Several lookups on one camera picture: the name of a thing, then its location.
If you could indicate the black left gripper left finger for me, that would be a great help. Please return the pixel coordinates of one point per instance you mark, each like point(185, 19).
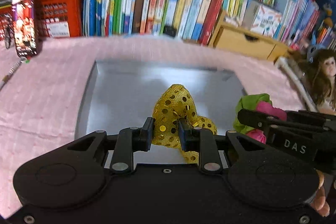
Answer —
point(129, 141)

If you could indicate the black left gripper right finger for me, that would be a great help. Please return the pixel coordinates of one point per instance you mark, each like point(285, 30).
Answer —
point(203, 142)

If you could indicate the gold sequin bow hair clip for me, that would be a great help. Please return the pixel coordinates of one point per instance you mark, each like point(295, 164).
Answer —
point(176, 103)

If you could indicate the green and pink felt flower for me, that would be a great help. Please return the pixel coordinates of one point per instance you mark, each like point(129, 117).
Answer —
point(251, 110)

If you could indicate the person's left hand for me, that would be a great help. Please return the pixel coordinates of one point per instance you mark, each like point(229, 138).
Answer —
point(319, 203)

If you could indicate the grey cardboard box tray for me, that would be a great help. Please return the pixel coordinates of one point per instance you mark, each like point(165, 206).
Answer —
point(121, 94)

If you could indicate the long-haired doll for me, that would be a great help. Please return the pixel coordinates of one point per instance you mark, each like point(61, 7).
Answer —
point(320, 78)

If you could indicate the pink bedspread cloth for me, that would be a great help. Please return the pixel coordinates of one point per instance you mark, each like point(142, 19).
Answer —
point(39, 104)

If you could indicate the wooden drawer organizer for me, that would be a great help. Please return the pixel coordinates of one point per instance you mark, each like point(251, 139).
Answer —
point(228, 37)

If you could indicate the white pocket printer box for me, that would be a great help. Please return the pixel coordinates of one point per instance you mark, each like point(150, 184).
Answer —
point(261, 19)

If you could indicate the blue cardboard box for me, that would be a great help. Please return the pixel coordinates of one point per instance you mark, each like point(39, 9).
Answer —
point(328, 9)

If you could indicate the red plastic crate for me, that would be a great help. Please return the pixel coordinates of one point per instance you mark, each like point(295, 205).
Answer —
point(52, 18)

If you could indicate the smartphone on stand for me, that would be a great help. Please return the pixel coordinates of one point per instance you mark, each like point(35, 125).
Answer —
point(24, 27)

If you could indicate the white plastic pipe frame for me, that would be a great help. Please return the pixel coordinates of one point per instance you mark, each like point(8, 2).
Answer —
point(298, 79)

